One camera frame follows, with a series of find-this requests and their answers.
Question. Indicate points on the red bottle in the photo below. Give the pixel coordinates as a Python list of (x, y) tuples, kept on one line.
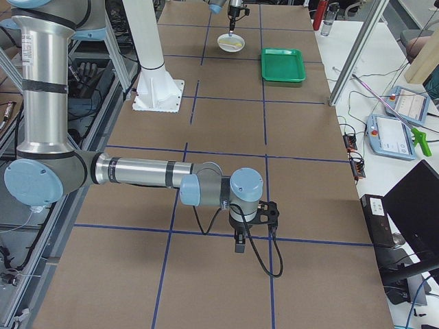
[(318, 16)]

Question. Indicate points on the yellow plastic spoon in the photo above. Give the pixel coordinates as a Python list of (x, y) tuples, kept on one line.
[(231, 47)]

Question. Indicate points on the white camera post base plate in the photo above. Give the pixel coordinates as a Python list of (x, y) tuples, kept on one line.
[(157, 91)]

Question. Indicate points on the white round plate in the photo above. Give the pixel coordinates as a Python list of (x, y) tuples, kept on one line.
[(231, 42)]

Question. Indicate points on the clear water bottle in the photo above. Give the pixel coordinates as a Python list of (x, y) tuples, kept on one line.
[(330, 17)]

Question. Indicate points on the teach pendant tablet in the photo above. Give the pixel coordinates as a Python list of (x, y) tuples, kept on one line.
[(388, 136), (410, 104)]

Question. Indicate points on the black laptop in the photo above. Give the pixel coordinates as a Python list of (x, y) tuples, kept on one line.
[(413, 206)]

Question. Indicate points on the far teach pendant tablet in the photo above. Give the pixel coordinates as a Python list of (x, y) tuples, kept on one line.
[(410, 104)]

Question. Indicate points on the orange terminal block near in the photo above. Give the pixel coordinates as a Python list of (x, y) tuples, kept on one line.
[(357, 163)]

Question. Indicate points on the near teach pendant tablet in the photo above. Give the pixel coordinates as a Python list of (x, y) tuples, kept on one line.
[(388, 136)]

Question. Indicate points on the grey aluminium frame post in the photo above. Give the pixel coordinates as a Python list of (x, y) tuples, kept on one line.
[(367, 28)]

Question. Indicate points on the orange terminal block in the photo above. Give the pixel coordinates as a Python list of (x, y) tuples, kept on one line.
[(357, 163), (349, 138)]

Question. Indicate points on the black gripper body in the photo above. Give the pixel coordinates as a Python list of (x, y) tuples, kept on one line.
[(234, 10), (239, 226)]

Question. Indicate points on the green plastic tray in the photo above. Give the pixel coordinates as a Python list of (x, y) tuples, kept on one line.
[(282, 65)]

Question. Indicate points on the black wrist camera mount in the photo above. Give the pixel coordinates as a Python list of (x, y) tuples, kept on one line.
[(267, 214)]

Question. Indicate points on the black box with label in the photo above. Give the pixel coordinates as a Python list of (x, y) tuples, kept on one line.
[(377, 220)]

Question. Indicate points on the orange terminal block far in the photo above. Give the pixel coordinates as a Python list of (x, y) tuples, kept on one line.
[(349, 138)]

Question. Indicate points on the white camera post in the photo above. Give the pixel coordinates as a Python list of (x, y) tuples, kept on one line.
[(143, 26)]

